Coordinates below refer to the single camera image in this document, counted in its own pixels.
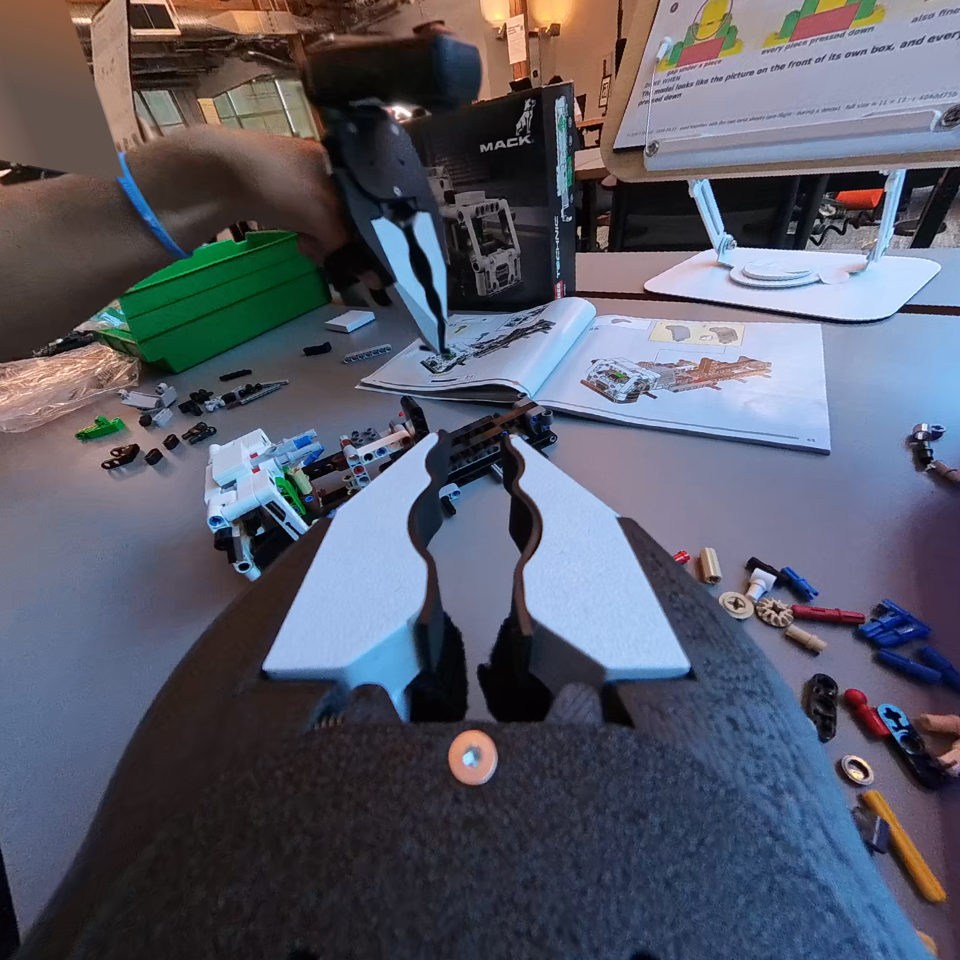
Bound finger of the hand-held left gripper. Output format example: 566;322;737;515
371;216;445;351
414;209;452;348

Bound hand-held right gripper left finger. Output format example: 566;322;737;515
262;429;451;723

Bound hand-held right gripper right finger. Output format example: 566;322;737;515
501;433;691;687

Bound lego truck model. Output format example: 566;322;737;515
204;396;558;580

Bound lego instruction booklet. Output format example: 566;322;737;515
356;297;832;455

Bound person's left forearm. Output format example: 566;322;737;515
0;168;181;363

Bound black lego set box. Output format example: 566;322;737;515
408;81;579;312

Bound scattered small dark lego pieces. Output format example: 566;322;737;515
101;378;290;470

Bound scattered coloured lego pieces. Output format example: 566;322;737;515
671;547;960;789

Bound small grey lego assembly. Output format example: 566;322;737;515
909;421;960;483

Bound yellow lego axle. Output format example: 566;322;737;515
858;789;948;903

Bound person's left hand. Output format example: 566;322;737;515
131;123;391;309

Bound green plastic bin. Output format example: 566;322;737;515
97;228;331;375

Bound blue wristband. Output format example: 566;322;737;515
116;152;190;261

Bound wooden document board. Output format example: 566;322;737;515
611;0;960;183

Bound clear plastic bags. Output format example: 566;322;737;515
0;341;142;435

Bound printed instruction sheet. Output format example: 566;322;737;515
641;0;960;151

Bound white document stand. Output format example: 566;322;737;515
643;168;943;325

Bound thin steel tether wire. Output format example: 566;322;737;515
643;39;670;155

